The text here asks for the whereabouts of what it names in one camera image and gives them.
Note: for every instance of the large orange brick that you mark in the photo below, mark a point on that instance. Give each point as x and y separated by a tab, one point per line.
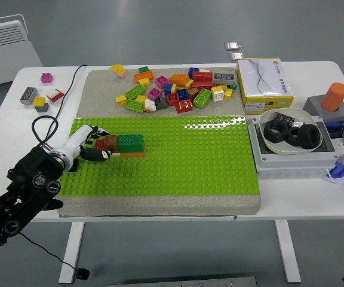
179	79

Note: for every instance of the purple circuit board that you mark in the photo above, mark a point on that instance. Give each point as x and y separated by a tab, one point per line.
284	117

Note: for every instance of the white table leg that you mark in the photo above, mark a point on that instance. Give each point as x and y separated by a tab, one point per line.
288	254
72	254

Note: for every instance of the large red brick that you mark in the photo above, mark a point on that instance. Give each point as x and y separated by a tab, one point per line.
202	85
202	76

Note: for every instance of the long lime green brick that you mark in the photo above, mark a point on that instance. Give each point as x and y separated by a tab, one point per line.
202	98
135	91
134	105

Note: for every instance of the large dark green brick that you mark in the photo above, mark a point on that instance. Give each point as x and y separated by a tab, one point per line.
130	143

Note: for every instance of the white zip tie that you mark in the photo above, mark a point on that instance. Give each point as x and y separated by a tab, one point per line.
332	178

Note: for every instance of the orange toy brick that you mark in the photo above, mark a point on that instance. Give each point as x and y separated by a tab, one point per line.
148	110

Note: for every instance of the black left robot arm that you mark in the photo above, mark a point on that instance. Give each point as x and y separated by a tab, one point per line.
31	173

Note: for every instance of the silver floor socket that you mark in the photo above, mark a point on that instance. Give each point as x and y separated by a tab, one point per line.
232	45
236	56

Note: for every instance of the magenta toy brick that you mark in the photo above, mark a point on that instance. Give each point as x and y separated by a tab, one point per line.
162	81
154	93
46	78

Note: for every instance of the grey block with hole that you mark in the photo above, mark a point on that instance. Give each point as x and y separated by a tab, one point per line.
312	106

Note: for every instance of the small green brick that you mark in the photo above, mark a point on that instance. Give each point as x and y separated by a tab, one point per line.
143	69
233	86

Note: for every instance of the red toy brick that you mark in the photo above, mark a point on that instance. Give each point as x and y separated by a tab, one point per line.
58	96
99	145
172	98

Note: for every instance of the red brick with white print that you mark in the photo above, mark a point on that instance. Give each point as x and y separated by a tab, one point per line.
184	106

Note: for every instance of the blue toy brick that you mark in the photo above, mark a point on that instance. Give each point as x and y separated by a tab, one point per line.
182	94
193	71
168	89

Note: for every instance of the grey-brown mat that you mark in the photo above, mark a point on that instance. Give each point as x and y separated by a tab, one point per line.
100	98

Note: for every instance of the grey three-hole brick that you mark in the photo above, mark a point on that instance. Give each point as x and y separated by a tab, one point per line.
223	78
28	95

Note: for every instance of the small pink brick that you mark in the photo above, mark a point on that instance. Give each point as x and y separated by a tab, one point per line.
121	74

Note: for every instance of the white panel heater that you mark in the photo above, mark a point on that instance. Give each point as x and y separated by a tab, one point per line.
4	53

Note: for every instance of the grey white junction box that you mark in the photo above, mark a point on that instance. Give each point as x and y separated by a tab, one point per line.
291	164

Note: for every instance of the large black hex nut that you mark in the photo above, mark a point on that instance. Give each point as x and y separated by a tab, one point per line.
309	137
275	133

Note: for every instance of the small white brick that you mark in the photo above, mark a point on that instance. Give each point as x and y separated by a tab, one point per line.
204	70

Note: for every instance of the dark grey sloped brick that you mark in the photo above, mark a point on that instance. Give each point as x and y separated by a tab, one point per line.
161	103

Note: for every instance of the green studded baseplate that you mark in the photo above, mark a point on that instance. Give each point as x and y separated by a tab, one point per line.
175	164

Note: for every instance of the white yellow cardboard box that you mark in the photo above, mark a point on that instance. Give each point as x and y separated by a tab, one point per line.
264	80

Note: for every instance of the thin orange brick plate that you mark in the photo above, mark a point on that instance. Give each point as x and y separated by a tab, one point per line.
133	154

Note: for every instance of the long orange brick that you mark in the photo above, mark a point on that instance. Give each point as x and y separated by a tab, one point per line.
143	76

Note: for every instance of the yellow toy brick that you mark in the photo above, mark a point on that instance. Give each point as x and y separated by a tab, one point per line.
39	101
121	99
173	88
223	87
144	82
228	93
141	98
189	84
216	88

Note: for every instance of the orange cylinder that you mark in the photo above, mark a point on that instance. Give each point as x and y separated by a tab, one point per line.
334	97

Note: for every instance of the white bowl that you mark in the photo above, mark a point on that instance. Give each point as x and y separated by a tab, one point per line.
291	149

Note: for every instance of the white toy brick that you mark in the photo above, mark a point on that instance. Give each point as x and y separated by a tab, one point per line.
150	103
218	96
52	92

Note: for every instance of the small black hex nut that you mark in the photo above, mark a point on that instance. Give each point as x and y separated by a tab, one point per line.
293	139

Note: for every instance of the brown toy brick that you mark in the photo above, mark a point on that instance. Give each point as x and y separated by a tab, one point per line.
111	140
115	149
193	93

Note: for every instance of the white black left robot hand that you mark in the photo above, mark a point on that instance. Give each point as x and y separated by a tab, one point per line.
73	145

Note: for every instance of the yellow sloped brick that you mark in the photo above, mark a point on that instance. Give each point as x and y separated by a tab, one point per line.
116	68

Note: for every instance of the thin white brick plate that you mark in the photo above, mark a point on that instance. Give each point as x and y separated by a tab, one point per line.
116	154

